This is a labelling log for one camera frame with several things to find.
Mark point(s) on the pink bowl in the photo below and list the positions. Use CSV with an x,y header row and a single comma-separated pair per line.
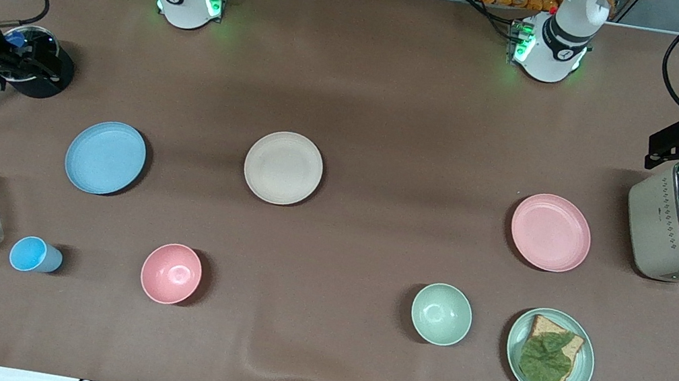
x,y
171,273

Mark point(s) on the green plate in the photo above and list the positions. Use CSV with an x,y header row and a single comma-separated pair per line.
x,y
584,365

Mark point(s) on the brown table mat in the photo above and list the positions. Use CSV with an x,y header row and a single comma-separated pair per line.
x,y
394,104

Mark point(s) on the toast slice with crust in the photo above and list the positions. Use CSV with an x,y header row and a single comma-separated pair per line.
x,y
546,325

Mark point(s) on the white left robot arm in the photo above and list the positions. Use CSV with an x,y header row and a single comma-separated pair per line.
x,y
549,50

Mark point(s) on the green bowl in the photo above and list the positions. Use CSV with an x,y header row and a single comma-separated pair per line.
x,y
441,314

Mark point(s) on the green lettuce leaf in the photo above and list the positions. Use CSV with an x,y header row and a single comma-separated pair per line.
x,y
548,360

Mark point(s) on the beige plate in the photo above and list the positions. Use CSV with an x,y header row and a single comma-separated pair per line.
x,y
283,168

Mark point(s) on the blue cup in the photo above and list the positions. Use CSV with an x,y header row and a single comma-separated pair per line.
x,y
29,254

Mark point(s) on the black round pot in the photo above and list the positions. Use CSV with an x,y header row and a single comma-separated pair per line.
x,y
60,81

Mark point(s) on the pink plate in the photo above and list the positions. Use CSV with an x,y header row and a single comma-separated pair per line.
x,y
551,233

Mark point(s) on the blue plate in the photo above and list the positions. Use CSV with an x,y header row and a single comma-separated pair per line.
x,y
105,157

